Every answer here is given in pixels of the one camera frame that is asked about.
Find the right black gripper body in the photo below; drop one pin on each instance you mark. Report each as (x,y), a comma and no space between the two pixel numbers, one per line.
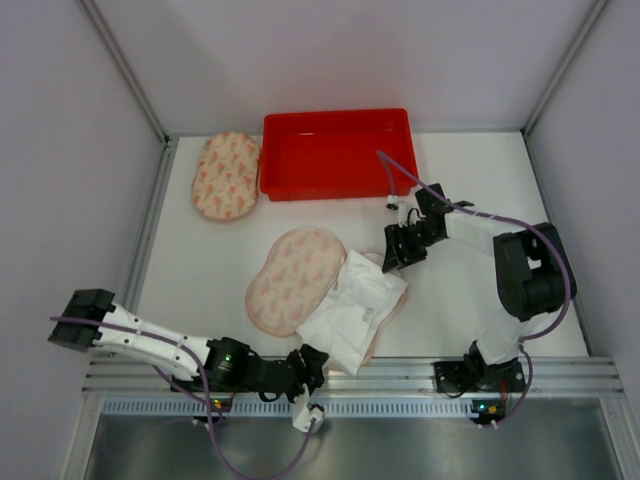
(400,242)

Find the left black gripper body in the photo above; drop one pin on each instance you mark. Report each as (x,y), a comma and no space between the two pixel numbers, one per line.
(307,366)

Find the pink floral laundry bag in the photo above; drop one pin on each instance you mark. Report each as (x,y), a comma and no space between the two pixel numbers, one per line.
(225,185)
(300,269)

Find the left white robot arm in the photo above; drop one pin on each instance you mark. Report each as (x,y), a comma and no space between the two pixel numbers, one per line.
(93,320)

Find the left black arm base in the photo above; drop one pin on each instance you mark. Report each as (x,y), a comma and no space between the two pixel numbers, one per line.
(222,377)

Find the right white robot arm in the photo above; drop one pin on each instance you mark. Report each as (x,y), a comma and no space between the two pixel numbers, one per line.
(533,277)

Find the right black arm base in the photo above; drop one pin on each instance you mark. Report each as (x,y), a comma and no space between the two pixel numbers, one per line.
(457,377)

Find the red plastic bin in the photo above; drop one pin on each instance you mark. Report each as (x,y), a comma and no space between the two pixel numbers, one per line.
(333,154)

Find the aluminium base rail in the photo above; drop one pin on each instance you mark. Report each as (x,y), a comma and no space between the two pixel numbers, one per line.
(385,388)

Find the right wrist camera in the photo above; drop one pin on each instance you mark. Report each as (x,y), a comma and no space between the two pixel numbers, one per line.
(402,209)

